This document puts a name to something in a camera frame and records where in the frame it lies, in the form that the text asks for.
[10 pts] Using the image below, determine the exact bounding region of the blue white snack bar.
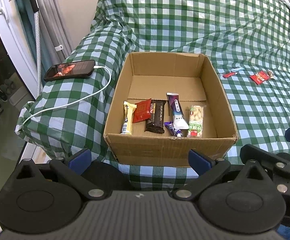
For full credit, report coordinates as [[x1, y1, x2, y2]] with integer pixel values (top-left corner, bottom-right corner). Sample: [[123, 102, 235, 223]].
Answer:
[[230, 67, 244, 73]]

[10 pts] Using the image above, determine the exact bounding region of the red chip snack bag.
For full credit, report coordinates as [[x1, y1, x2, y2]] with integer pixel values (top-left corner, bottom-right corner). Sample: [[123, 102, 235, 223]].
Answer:
[[250, 70, 270, 85]]

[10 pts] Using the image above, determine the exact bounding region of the red stick snack packet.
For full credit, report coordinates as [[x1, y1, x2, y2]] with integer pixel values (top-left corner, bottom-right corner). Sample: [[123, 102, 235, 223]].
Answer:
[[223, 72, 237, 79]]

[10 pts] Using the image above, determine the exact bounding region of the purple white snack bar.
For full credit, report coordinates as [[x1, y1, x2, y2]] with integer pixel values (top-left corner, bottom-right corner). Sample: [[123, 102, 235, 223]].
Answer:
[[166, 93, 189, 130]]

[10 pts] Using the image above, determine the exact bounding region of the white charging cable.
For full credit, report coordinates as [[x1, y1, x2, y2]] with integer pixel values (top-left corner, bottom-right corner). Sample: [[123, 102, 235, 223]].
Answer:
[[21, 65, 113, 131]]

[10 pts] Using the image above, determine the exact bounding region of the black smartphone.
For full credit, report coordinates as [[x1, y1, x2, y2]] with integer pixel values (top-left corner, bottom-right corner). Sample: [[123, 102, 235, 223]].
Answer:
[[43, 60, 96, 82]]

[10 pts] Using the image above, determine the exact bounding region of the grey curtain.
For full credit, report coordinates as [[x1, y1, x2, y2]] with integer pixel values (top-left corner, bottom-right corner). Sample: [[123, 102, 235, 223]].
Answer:
[[11, 0, 74, 73]]

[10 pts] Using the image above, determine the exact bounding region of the red square fortune snack packet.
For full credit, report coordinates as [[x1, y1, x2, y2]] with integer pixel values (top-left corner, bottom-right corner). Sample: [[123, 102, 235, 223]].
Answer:
[[133, 99, 152, 123]]

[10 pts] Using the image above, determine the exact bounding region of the white window frame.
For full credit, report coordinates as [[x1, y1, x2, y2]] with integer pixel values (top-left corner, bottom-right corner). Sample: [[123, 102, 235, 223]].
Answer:
[[0, 0, 37, 98]]

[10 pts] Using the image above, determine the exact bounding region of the yellow white snack bar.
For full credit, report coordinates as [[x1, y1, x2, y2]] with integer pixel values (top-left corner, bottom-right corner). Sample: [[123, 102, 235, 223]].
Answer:
[[121, 101, 137, 134]]

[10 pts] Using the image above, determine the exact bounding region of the green peanut snack packet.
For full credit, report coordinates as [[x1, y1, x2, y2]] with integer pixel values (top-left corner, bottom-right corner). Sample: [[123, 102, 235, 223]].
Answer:
[[187, 105, 206, 138]]

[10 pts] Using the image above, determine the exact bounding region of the cardboard box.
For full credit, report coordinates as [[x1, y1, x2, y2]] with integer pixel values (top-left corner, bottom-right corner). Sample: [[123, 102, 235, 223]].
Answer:
[[103, 51, 240, 168]]

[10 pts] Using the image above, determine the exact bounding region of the dark brown chocolate bar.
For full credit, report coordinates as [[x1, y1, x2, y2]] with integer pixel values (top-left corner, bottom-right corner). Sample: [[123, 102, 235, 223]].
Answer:
[[145, 100, 166, 134]]

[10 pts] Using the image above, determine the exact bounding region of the black white floor lamp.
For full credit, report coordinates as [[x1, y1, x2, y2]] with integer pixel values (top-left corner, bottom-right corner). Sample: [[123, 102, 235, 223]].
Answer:
[[16, 0, 52, 95]]

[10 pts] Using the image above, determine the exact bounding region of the small purple candy packet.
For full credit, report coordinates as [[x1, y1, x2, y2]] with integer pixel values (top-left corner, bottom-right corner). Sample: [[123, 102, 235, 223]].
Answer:
[[164, 121, 183, 137]]

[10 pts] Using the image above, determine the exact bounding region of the small brown red candy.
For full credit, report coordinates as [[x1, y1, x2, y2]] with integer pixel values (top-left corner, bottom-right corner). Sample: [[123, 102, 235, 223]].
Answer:
[[268, 70, 275, 79]]

